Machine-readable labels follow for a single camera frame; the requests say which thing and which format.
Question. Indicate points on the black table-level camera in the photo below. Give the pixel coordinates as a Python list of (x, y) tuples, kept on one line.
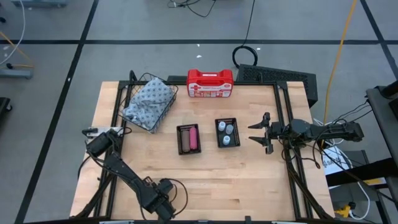
[(247, 220)]

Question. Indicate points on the black perforated computer case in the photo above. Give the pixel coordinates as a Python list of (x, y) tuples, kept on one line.
[(273, 74)]

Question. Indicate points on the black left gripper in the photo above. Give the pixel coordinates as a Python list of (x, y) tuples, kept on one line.
[(163, 210)]

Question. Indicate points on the pink bandage roll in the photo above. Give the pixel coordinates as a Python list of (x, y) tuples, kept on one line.
[(193, 138)]

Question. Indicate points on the grey patterned cloth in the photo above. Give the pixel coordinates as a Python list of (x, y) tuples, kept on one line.
[(149, 99)]

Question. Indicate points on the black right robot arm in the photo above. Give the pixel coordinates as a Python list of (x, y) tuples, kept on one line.
[(335, 130)]

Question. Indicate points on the black plastic slotted bin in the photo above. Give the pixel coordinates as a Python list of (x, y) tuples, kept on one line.
[(236, 137), (178, 140)]

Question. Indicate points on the grey metal floor base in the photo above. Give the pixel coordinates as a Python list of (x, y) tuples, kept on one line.
[(15, 73), (40, 3)]

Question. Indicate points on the yellow power plug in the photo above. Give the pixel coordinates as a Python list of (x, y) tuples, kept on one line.
[(345, 211)]

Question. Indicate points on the white plastic medicine bottle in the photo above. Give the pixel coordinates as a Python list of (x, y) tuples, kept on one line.
[(221, 126), (226, 140), (229, 129)]

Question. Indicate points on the brown bandage roll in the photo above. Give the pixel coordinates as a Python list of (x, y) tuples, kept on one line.
[(185, 140)]

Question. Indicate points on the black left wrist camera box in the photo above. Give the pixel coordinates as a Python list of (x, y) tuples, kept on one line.
[(165, 186)]

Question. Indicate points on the small black box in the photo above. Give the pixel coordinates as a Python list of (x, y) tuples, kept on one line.
[(177, 79)]

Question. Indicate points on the black side desk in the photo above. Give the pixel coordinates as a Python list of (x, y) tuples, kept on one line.
[(384, 124)]

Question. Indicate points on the red first aid kit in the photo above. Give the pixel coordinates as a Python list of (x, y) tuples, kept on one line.
[(210, 84)]

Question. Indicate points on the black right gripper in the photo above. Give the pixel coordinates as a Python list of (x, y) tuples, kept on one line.
[(273, 132)]

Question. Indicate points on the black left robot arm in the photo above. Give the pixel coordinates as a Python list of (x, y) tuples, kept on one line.
[(124, 169)]

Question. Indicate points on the white printed bag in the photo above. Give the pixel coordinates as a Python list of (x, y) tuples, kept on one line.
[(334, 161)]

